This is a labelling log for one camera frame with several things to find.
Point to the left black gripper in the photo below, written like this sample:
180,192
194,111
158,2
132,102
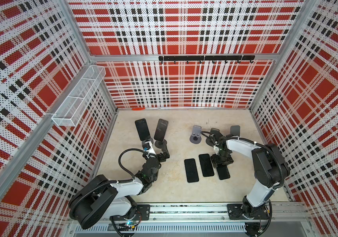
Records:
162,158

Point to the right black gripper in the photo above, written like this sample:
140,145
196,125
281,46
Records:
215,160

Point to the black phone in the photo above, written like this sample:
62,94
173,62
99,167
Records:
161,130
142,129
223,172
206,165
191,171

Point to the grey phone stand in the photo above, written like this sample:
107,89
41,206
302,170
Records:
195,137
213,137

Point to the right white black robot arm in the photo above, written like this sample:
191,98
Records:
270,168

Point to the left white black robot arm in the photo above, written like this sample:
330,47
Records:
104,198

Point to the far left grey stand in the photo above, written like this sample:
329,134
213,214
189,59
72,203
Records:
147,142

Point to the far right grey stand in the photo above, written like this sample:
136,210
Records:
235,130

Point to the red marker pen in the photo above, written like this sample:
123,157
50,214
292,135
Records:
138,109

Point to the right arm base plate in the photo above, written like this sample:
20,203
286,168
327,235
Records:
243,211

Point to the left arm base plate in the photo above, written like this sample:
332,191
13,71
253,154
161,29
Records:
136,213

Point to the black hook rail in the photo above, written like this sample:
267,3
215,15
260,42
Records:
237,58

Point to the white wire mesh basket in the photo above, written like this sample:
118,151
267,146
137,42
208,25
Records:
85,86

